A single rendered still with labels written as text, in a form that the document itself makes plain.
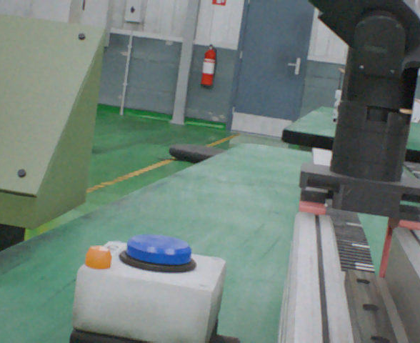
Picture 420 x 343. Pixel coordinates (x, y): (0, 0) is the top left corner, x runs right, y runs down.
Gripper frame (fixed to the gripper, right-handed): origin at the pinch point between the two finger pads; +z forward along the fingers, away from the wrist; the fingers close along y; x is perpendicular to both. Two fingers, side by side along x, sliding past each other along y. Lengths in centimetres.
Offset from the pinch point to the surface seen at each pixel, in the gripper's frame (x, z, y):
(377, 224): 44.1, 2.4, 6.5
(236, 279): 4.0, 2.1, -9.2
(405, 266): -14.0, -5.3, 2.2
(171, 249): -18.9, -5.3, -12.1
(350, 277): -12.0, -3.6, -0.9
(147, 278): -21.2, -4.0, -13.0
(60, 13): 598, -37, -213
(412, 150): 196, 4, 30
